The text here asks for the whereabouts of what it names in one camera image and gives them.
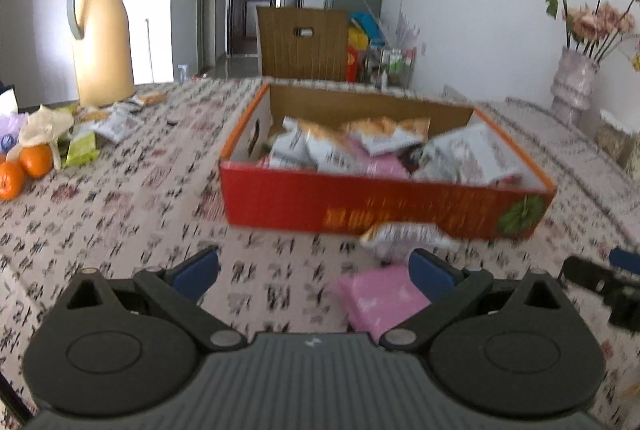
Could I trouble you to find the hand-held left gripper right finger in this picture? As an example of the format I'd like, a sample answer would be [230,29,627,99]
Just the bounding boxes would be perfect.
[379,248,563,353]

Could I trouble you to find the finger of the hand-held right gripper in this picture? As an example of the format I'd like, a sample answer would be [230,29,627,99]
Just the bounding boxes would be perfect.
[609,247,640,272]
[557,255,640,328]

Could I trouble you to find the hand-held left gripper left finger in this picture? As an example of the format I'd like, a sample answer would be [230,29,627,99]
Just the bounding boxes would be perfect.
[62,246,248,353]

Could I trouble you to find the small pink snack packet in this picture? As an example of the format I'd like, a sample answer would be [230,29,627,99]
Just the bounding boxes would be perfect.
[334,262,433,332]

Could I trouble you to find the red cardboard box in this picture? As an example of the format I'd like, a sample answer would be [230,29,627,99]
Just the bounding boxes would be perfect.
[219,82,557,241]

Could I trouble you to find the assorted snack packets heap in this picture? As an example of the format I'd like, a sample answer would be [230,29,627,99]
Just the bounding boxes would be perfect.
[257,115,526,186]

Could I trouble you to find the white orange crisp packet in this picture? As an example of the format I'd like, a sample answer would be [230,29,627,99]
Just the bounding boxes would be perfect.
[359,221,453,261]

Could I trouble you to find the grey patterned cloth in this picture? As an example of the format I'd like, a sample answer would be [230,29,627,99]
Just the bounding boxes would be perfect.
[505,96,640,238]

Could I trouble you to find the large pink snack packet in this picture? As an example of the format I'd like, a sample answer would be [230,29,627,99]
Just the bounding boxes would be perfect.
[350,139,412,180]

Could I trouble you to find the clear plastic container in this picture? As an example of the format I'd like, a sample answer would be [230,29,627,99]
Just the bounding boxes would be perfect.
[595,109,640,171]

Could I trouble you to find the white barcode snack packet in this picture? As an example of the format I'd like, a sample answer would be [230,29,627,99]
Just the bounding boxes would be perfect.
[95,107,145,143]

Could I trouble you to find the light green snack packet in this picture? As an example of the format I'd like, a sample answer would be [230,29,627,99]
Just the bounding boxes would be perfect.
[62,132,100,168]

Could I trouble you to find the pink ribbed vase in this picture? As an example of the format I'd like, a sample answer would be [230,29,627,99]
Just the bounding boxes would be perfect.
[550,46,600,127]

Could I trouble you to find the small orange snack packet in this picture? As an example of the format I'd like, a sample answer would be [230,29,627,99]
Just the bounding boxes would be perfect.
[75,106,112,123]

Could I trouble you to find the orange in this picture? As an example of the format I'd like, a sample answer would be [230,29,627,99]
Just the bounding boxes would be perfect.
[0,160,27,201]
[20,143,54,178]

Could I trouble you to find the cream crumpled bag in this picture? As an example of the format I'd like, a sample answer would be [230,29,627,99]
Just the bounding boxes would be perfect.
[19,105,76,168]

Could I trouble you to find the yellow red box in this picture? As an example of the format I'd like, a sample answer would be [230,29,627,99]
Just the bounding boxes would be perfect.
[346,27,370,83]

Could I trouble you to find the purple white plastic bag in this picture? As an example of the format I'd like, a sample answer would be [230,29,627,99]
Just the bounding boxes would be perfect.
[0,89,31,156]

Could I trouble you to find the wooden chair back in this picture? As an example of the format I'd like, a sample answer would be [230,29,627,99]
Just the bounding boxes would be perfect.
[256,6,349,82]

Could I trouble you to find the yellow thermos jug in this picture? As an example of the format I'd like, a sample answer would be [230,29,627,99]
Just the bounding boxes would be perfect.
[67,0,136,107]

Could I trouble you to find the pale dried grass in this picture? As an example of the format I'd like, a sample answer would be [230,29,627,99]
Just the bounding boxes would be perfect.
[395,2,421,48]

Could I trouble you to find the blue plastic item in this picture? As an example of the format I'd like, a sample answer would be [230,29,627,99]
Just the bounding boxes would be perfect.
[348,11,383,48]

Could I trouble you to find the wire rack with bottles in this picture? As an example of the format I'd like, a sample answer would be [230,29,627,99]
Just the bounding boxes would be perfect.
[364,46,417,90]

